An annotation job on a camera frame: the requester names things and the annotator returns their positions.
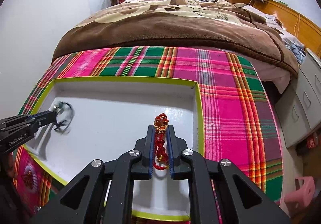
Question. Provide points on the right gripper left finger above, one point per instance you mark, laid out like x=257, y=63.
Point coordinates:
x=143, y=168

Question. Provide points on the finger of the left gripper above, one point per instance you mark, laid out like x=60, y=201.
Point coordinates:
x=43, y=118

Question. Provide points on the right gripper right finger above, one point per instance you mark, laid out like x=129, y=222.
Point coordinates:
x=178, y=169

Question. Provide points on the white tray with green rim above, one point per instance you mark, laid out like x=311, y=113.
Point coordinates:
x=110, y=114

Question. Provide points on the pink green plaid tablecloth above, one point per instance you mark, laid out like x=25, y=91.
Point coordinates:
x=238, y=122

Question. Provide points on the pink plastic stool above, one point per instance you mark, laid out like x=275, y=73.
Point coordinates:
x=298, y=200

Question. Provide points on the red can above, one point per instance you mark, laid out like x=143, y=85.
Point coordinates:
x=312, y=141

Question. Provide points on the white drawer cabinet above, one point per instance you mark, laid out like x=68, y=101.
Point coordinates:
x=298, y=109

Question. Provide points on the brown plush blanket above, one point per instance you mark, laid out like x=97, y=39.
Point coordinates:
x=182, y=23

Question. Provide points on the wooden headboard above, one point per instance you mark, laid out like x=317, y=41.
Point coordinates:
x=295, y=23

